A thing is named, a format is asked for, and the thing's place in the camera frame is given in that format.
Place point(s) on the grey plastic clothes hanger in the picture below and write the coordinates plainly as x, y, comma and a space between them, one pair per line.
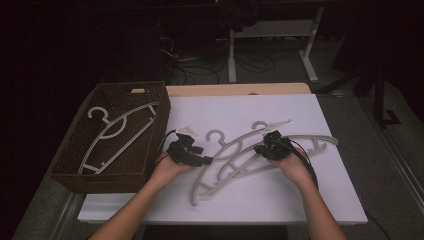
193, 198
328, 139
108, 122

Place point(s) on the dark brown woven basket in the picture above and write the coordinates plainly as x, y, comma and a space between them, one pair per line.
100, 182

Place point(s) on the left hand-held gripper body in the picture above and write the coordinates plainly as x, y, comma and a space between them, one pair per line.
181, 150

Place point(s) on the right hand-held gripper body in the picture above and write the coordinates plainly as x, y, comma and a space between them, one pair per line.
278, 148

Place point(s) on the person's left hand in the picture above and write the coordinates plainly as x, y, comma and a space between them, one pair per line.
170, 169

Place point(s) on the white table cover sheet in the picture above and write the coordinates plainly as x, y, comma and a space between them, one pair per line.
260, 203

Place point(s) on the person's right hand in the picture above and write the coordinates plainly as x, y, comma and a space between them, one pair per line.
291, 169

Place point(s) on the dark metal stand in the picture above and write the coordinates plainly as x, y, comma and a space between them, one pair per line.
380, 96

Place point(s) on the white desk frame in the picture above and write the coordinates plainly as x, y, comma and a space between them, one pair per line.
232, 56

